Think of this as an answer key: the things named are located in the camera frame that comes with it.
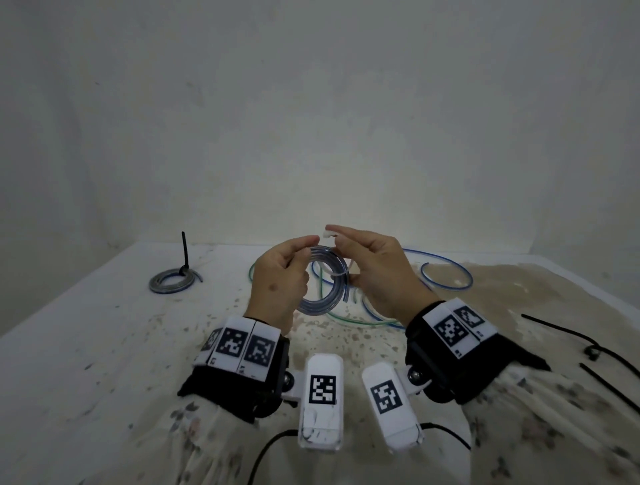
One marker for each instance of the person's left thumb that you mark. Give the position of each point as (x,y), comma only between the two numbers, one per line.
(302,262)

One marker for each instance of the black zip tie on coil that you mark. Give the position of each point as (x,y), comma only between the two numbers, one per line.
(185,250)

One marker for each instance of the clear plastic tube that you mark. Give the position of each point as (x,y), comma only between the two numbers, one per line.
(320,305)

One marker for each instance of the black wrist band with markers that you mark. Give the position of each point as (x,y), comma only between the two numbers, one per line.
(450,344)
(240,359)

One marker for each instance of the person's left hand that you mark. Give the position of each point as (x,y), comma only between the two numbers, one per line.
(272,290)

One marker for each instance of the person's right hand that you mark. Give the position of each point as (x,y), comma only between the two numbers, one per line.
(390,280)

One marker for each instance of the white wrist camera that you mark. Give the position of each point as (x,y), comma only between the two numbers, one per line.
(387,399)
(322,389)

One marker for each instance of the black left wrist band with markers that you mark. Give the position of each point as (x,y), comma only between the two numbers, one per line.
(240,359)

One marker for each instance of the short black zip tie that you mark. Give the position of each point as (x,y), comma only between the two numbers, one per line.
(610,387)

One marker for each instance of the person's left forearm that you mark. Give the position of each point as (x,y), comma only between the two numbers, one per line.
(210,444)

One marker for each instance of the white zip tie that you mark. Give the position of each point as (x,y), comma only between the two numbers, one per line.
(339,267)

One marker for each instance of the black right wrist band with markers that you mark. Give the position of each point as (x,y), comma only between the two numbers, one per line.
(450,344)

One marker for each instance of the green thin tube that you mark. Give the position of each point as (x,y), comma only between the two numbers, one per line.
(345,320)

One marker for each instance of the blue thin tube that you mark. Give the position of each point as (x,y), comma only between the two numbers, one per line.
(452,262)

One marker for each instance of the long black zip tie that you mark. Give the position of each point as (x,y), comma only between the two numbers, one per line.
(565,330)

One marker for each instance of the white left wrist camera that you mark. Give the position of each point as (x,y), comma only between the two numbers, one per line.
(322,389)

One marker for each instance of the grey coiled tube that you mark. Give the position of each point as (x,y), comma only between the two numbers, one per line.
(165,287)

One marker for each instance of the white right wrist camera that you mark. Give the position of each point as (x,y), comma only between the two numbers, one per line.
(387,399)

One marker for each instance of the person's right thumb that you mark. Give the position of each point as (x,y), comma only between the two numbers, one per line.
(347,246)

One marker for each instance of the person's right forearm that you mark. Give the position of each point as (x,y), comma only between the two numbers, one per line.
(550,429)

